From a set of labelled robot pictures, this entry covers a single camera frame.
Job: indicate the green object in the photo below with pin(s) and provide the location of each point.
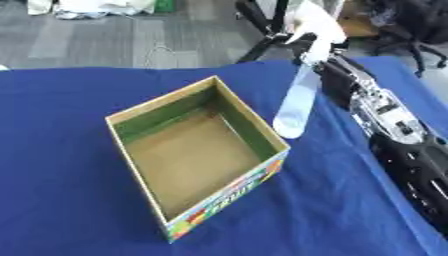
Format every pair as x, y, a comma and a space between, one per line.
164, 5

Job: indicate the black office chair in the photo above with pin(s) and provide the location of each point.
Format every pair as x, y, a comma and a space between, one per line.
417, 30

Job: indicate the cardboard box with green inside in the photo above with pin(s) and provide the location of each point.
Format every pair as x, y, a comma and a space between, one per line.
198, 156

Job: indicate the black tripod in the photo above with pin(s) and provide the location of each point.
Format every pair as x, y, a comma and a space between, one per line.
265, 30

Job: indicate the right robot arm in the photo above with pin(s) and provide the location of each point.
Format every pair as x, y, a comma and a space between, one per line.
408, 146

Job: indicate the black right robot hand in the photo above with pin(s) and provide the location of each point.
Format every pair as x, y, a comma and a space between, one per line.
337, 83

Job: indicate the white cloth heap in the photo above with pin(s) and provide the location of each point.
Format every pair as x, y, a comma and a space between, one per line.
96, 7

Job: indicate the brown wooden furniture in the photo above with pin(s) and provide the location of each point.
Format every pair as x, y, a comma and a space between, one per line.
357, 20

